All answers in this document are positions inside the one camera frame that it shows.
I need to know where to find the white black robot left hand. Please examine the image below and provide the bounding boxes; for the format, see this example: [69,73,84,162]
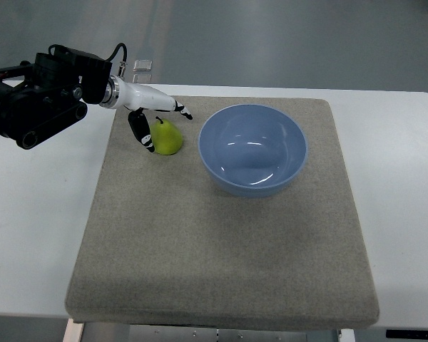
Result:
[116,81,193,152]

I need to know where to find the green pear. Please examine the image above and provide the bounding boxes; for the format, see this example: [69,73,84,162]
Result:
[150,116,183,155]

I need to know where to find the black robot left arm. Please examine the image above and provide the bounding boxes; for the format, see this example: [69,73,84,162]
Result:
[0,43,128,150]

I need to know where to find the blue bowl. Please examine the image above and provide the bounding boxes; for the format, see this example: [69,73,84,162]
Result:
[198,104,309,198]

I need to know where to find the silver floor plate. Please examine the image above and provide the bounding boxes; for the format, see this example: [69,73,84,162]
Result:
[133,59,153,71]

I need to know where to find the grey fabric mat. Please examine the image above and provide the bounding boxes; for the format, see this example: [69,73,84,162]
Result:
[65,97,379,331]

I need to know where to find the metal table frame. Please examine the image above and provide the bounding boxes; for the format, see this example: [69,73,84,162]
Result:
[63,318,356,342]

